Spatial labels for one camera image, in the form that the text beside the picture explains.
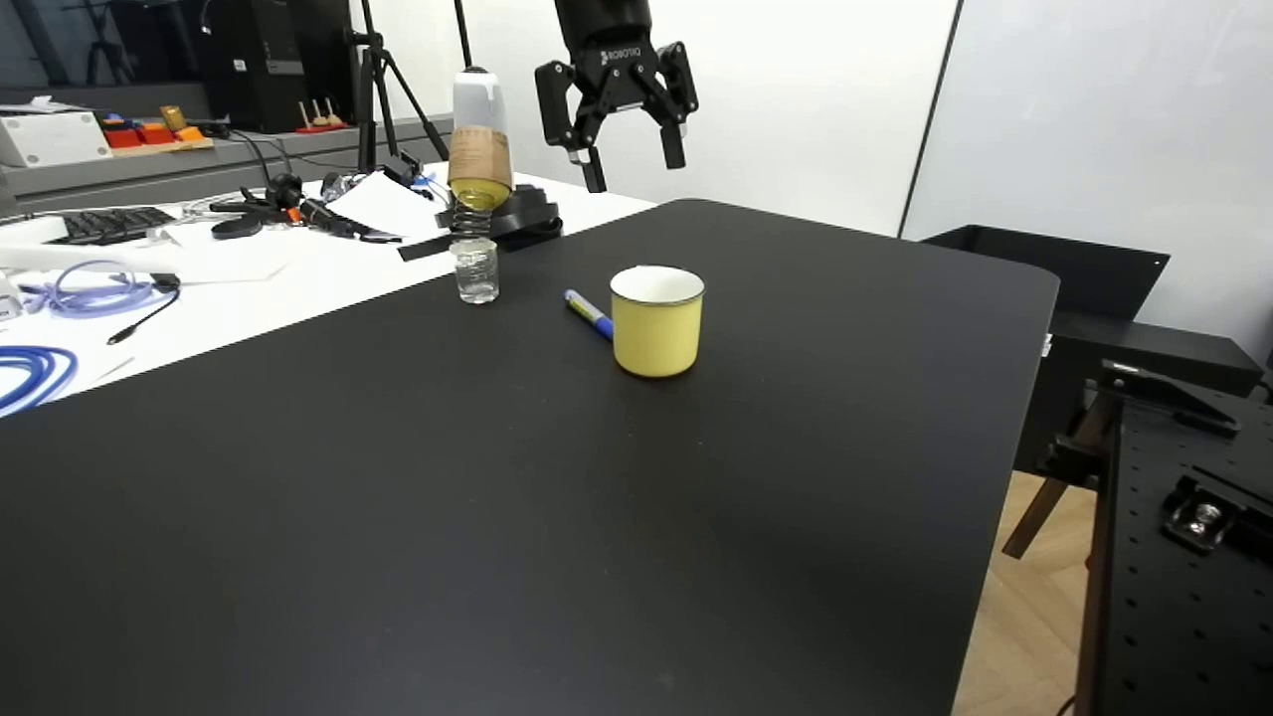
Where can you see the black tripod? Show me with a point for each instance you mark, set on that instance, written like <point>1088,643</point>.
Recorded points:
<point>376,78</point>

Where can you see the small clear glass jar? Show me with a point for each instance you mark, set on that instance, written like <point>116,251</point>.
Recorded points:
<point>474,273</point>

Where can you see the yellow mug white interior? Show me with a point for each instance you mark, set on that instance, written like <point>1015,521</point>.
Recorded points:
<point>658,321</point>

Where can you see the tilted cork roll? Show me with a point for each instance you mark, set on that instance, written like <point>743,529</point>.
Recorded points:
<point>480,167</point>

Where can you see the white paper sheet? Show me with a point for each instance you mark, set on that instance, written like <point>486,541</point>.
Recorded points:
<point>391,207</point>

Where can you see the black optical breadboard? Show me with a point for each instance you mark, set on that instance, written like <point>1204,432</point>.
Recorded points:
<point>1171,630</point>

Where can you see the black round stand base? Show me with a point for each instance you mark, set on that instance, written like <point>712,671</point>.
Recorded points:
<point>524,220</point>

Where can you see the blue capped marker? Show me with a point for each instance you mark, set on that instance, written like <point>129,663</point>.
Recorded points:
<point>592,317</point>

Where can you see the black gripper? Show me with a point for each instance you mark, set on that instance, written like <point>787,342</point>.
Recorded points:
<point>616,65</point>

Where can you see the black clamp mount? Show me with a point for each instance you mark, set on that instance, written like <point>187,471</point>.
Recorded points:
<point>1211,509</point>

